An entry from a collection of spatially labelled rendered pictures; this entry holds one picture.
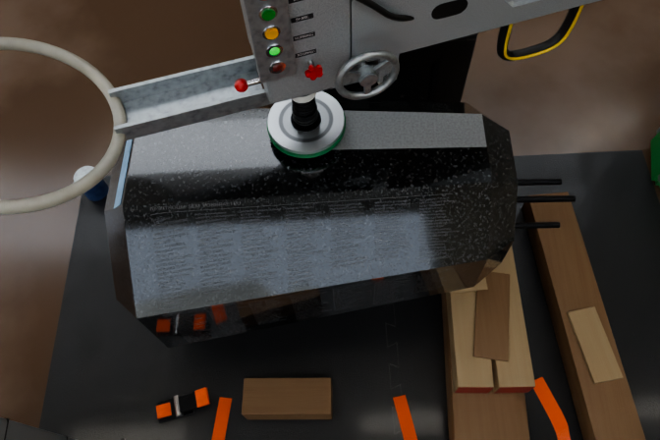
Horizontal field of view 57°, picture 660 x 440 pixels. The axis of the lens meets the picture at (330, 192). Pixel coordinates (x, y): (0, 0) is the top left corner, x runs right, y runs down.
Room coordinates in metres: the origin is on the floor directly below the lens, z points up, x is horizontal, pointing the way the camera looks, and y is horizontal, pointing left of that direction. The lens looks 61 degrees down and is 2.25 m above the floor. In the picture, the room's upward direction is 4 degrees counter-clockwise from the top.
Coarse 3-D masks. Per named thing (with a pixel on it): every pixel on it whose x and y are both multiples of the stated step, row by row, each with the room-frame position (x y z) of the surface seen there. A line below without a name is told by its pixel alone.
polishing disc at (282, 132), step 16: (320, 96) 1.05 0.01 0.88; (272, 112) 1.01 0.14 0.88; (288, 112) 1.01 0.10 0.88; (320, 112) 1.00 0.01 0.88; (336, 112) 1.00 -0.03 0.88; (272, 128) 0.96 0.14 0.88; (288, 128) 0.96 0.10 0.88; (320, 128) 0.95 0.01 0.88; (336, 128) 0.94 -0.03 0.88; (288, 144) 0.90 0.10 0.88; (304, 144) 0.90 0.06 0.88; (320, 144) 0.89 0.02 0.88
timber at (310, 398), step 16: (256, 384) 0.43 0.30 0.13; (272, 384) 0.43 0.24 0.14; (288, 384) 0.42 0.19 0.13; (304, 384) 0.42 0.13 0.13; (320, 384) 0.41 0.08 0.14; (256, 400) 0.38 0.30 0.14; (272, 400) 0.38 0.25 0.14; (288, 400) 0.37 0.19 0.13; (304, 400) 0.37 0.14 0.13; (320, 400) 0.36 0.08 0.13; (256, 416) 0.33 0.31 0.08; (272, 416) 0.33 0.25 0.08; (288, 416) 0.33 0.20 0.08; (304, 416) 0.32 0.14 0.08; (320, 416) 0.32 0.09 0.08
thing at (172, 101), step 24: (192, 72) 0.97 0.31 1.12; (216, 72) 0.98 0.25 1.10; (240, 72) 1.00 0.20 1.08; (120, 96) 0.93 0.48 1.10; (144, 96) 0.94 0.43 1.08; (168, 96) 0.94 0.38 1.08; (192, 96) 0.93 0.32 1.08; (216, 96) 0.93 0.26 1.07; (240, 96) 0.89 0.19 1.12; (264, 96) 0.90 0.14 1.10; (144, 120) 0.84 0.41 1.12; (168, 120) 0.84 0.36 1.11; (192, 120) 0.86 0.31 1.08
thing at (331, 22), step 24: (240, 0) 1.05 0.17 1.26; (288, 0) 0.87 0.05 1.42; (312, 0) 0.88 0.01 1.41; (336, 0) 0.89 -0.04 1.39; (312, 24) 0.88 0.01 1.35; (336, 24) 0.89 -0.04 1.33; (312, 48) 0.88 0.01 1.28; (336, 48) 0.89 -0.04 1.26; (336, 72) 0.89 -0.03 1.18; (288, 96) 0.86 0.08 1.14
